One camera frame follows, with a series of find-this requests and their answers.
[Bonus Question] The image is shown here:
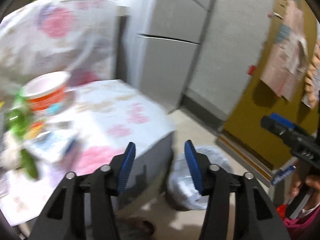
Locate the person's right hand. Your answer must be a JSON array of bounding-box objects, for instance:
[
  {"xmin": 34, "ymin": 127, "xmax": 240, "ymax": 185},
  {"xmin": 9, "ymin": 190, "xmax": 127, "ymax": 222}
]
[{"xmin": 290, "ymin": 164, "xmax": 320, "ymax": 198}]

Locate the bin with white bag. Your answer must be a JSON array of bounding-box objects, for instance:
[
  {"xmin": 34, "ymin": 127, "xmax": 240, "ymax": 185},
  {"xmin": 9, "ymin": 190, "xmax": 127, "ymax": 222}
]
[{"xmin": 167, "ymin": 145, "xmax": 235, "ymax": 211}]

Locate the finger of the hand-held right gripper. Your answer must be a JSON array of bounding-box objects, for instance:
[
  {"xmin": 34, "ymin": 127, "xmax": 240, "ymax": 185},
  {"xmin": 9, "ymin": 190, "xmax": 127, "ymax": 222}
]
[
  {"xmin": 270, "ymin": 113, "xmax": 296, "ymax": 130},
  {"xmin": 260, "ymin": 116, "xmax": 320, "ymax": 161}
]

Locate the white refrigerator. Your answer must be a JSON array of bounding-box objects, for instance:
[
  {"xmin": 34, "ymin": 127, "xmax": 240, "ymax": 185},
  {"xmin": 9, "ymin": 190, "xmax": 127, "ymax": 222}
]
[{"xmin": 114, "ymin": 0, "xmax": 221, "ymax": 114}]

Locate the blue and white carton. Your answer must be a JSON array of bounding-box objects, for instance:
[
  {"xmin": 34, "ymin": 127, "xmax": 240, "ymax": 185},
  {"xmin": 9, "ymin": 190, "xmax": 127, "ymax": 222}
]
[{"xmin": 30, "ymin": 129, "xmax": 78, "ymax": 163}]

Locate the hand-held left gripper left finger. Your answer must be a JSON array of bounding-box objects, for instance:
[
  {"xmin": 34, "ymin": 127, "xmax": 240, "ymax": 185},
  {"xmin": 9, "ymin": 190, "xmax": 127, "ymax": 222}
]
[{"xmin": 30, "ymin": 142, "xmax": 137, "ymax": 240}]

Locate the egg tray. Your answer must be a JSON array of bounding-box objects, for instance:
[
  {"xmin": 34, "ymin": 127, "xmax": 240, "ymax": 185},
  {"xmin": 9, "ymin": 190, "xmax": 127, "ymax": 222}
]
[{"xmin": 301, "ymin": 40, "xmax": 320, "ymax": 109}]

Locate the yellow door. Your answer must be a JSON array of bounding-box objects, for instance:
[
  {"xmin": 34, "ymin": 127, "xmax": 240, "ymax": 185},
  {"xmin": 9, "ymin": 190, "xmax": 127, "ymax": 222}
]
[{"xmin": 222, "ymin": 0, "xmax": 320, "ymax": 172}]

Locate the orange instant noodle cup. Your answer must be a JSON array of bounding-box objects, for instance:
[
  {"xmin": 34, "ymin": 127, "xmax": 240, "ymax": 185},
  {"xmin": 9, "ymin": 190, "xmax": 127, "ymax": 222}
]
[{"xmin": 21, "ymin": 71, "xmax": 72, "ymax": 113}]

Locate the small floral cloth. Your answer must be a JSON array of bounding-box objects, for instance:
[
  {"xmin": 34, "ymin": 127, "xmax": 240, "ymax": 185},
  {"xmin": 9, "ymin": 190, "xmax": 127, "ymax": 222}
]
[{"xmin": 0, "ymin": 79, "xmax": 176, "ymax": 228}]

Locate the pink garment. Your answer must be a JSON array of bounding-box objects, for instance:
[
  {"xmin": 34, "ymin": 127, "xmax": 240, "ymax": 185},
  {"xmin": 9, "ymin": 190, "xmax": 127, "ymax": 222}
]
[{"xmin": 284, "ymin": 205, "xmax": 320, "ymax": 236}]

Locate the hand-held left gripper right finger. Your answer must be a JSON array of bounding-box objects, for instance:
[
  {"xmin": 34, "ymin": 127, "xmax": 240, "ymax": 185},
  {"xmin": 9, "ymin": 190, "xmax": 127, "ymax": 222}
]
[{"xmin": 184, "ymin": 140, "xmax": 292, "ymax": 240}]

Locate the green plastic bottle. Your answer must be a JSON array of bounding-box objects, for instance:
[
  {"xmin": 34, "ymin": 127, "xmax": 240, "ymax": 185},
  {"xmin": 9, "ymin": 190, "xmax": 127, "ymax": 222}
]
[{"xmin": 4, "ymin": 89, "xmax": 40, "ymax": 181}]

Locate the blue and white tube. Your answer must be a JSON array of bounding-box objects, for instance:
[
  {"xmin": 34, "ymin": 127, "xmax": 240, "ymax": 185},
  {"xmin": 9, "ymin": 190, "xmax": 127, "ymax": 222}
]
[{"xmin": 271, "ymin": 165, "xmax": 295, "ymax": 186}]

